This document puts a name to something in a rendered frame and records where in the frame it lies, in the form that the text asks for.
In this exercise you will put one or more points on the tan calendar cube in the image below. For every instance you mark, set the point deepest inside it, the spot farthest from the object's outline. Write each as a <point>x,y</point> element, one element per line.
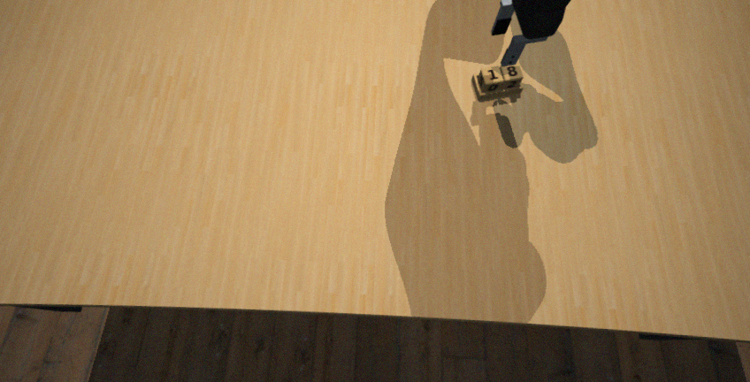
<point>511,75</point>
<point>490,79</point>

